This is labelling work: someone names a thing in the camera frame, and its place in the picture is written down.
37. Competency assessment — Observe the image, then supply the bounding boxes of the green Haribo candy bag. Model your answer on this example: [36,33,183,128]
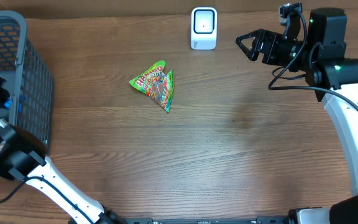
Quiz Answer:
[129,60,175,113]

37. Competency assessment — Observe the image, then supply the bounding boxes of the blue snack packet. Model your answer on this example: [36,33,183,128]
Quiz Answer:
[2,95,28,113]

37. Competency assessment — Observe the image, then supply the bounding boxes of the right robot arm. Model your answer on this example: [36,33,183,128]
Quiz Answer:
[236,3,358,223]

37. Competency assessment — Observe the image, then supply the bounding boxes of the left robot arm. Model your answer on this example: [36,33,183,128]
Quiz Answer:
[0,77,125,223]

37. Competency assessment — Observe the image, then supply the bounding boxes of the white barcode scanner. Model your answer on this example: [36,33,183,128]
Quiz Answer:
[190,7,218,50]

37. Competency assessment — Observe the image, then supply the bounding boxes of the grey plastic mesh basket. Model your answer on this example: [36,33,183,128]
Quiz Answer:
[0,11,54,147]

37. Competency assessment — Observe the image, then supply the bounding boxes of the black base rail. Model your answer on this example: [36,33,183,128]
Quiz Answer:
[122,216,289,224]

